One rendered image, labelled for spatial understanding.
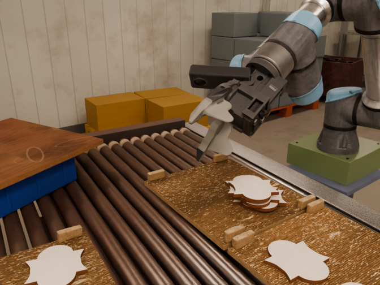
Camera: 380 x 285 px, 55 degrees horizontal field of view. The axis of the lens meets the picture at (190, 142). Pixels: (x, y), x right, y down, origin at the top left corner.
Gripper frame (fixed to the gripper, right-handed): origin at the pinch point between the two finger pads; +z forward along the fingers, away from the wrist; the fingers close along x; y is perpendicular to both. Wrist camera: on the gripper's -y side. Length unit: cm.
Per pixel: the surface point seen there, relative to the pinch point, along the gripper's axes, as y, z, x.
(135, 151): -44, -8, 73
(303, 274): 28.8, 1.7, 24.8
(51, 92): -270, -42, 266
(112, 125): -197, -59, 288
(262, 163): 0, -32, 71
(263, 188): 9.6, -14.4, 41.0
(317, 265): 30.4, -2.2, 27.0
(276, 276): 24.8, 5.3, 25.5
